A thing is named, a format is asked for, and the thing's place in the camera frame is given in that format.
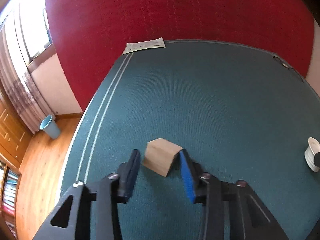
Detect tan wooden wedge block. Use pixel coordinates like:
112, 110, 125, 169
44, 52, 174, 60
142, 138, 182, 177

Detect white stacked plates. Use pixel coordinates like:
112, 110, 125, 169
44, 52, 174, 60
304, 137, 319, 172

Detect green table mat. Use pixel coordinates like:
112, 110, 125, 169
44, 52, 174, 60
61, 41, 319, 239

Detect blue waste bin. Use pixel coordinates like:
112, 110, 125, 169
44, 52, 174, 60
40, 115, 61, 139

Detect black wristwatch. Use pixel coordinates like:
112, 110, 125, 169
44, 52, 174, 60
272, 55, 304, 83

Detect bookshelf with books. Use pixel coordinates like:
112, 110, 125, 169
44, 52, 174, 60
1, 157, 21, 239

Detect wooden door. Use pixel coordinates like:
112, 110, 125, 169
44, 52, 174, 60
0, 97, 33, 170

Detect white paper leaflet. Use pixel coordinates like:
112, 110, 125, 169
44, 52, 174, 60
122, 37, 166, 55

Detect patterned curtain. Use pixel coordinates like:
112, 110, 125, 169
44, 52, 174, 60
1, 12, 54, 133

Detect red quilted blanket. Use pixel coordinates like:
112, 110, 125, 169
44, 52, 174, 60
45, 0, 314, 109

